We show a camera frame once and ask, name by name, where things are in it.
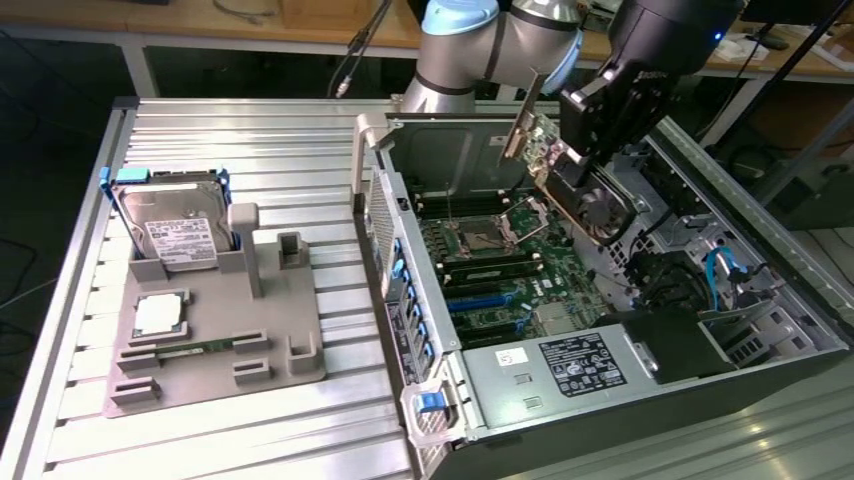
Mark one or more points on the black RAM stick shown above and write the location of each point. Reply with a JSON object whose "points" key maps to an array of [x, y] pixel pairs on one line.
{"points": [[489, 276]]}

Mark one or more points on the grey plastic parts rack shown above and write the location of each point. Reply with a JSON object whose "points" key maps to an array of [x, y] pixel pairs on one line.
{"points": [[213, 370]]}

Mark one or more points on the black monitor stand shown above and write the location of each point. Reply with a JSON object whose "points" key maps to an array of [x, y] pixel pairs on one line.
{"points": [[767, 25]]}

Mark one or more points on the black plastic shroud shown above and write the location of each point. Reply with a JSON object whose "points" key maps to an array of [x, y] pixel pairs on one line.
{"points": [[667, 345]]}

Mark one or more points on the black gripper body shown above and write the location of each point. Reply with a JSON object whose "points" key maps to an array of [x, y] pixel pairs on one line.
{"points": [[674, 35]]}

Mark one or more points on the CPU socket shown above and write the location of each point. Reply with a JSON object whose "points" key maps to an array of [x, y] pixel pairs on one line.
{"points": [[477, 236]]}

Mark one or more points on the grey power supply unit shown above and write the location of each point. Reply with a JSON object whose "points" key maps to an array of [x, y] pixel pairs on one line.
{"points": [[533, 385]]}

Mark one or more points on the black slanted pole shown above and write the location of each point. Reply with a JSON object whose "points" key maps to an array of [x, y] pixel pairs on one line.
{"points": [[803, 40]]}

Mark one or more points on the metal socket cover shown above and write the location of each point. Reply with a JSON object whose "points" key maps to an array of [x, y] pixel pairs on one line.
{"points": [[527, 217]]}

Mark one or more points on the hard disk with blue carrier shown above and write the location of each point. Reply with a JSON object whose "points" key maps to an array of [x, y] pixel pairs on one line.
{"points": [[176, 230]]}

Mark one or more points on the metal disk bay cage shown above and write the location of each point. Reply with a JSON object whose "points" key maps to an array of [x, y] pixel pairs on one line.
{"points": [[656, 220]]}

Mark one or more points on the silver chipset heatsink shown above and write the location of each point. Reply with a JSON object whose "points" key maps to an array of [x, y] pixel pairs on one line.
{"points": [[555, 320]]}

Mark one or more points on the thin metal locking lever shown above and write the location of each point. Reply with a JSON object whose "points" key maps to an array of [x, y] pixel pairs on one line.
{"points": [[452, 205]]}

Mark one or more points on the black expansion slot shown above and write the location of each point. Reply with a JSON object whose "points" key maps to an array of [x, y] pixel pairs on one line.
{"points": [[489, 332]]}

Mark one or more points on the green motherboard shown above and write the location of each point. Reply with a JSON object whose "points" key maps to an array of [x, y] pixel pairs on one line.
{"points": [[563, 280]]}

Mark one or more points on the blue case latch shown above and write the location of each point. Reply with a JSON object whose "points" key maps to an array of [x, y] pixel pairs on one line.
{"points": [[427, 403]]}

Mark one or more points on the wooden workbench with clutter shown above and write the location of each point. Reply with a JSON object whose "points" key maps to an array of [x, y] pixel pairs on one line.
{"points": [[767, 67]]}

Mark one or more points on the white and black small part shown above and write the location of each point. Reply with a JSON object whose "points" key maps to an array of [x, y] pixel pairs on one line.
{"points": [[736, 50]]}

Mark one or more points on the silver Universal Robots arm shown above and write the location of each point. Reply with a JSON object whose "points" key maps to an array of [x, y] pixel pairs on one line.
{"points": [[460, 55]]}

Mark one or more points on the green RAM stick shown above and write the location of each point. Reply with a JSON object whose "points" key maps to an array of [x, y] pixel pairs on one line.
{"points": [[193, 347]]}

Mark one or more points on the wooden workbench with grey legs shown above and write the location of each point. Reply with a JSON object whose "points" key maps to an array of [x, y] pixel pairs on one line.
{"points": [[167, 25]]}

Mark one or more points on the graphics card with black fan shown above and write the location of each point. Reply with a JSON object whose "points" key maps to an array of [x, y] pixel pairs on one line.
{"points": [[600, 212]]}

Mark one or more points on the blue expansion slot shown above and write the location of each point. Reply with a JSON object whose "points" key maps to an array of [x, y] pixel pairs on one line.
{"points": [[479, 302]]}

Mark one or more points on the silver CPU chip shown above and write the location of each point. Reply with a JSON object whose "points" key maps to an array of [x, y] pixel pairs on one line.
{"points": [[158, 315]]}

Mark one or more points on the open black PC case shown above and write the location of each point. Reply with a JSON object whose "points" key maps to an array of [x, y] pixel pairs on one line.
{"points": [[734, 400]]}

